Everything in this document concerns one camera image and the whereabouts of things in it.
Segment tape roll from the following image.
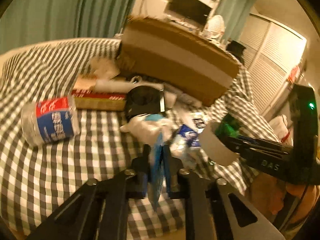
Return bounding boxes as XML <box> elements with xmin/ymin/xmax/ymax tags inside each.
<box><xmin>199</xmin><ymin>121</ymin><xmax>240</xmax><ymax>166</ymax></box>

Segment blue tissue packet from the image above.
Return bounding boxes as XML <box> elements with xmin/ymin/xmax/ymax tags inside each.
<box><xmin>170</xmin><ymin>123</ymin><xmax>202</xmax><ymax>169</ymax></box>

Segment green plastic bag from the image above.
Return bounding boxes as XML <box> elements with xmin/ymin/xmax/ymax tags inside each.
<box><xmin>214</xmin><ymin>114</ymin><xmax>241</xmax><ymax>140</ymax></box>

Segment white snack sachet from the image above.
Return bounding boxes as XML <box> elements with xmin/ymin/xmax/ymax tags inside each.
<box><xmin>177</xmin><ymin>104</ymin><xmax>210</xmax><ymax>134</ymax></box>

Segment red and beige book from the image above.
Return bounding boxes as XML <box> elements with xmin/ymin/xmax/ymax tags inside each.
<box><xmin>71</xmin><ymin>75</ymin><xmax>126</xmax><ymax>111</ymax></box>

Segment white cream tube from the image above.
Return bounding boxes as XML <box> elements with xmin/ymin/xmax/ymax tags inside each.
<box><xmin>93</xmin><ymin>79</ymin><xmax>164</xmax><ymax>94</ymax></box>

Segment person right hand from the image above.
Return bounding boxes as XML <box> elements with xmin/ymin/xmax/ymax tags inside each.
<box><xmin>286</xmin><ymin>183</ymin><xmax>319</xmax><ymax>224</ymax></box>

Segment checkered bed blanket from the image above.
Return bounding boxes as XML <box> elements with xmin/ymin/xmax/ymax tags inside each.
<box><xmin>1</xmin><ymin>38</ymin><xmax>279</xmax><ymax>239</ymax></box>

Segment white louvered wardrobe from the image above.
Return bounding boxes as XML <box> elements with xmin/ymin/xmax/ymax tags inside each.
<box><xmin>239</xmin><ymin>14</ymin><xmax>307</xmax><ymax>115</ymax></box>

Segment black clothes on chair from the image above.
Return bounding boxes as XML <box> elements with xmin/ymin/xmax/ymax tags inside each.
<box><xmin>226</xmin><ymin>41</ymin><xmax>246</xmax><ymax>65</ymax></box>

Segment white oval vanity mirror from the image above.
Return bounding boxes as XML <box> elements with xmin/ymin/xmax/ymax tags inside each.
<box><xmin>207</xmin><ymin>15</ymin><xmax>225</xmax><ymax>39</ymax></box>

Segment cardboard box with white tape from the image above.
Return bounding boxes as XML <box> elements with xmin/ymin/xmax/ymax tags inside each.
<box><xmin>116</xmin><ymin>17</ymin><xmax>242</xmax><ymax>106</ymax></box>

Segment green curtain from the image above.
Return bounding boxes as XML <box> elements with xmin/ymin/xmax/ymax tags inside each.
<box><xmin>215</xmin><ymin>0</ymin><xmax>255</xmax><ymax>44</ymax></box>
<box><xmin>1</xmin><ymin>0</ymin><xmax>135</xmax><ymax>53</ymax></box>

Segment black wall television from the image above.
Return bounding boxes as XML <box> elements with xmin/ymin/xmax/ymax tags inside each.
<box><xmin>168</xmin><ymin>0</ymin><xmax>212</xmax><ymax>26</ymax></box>

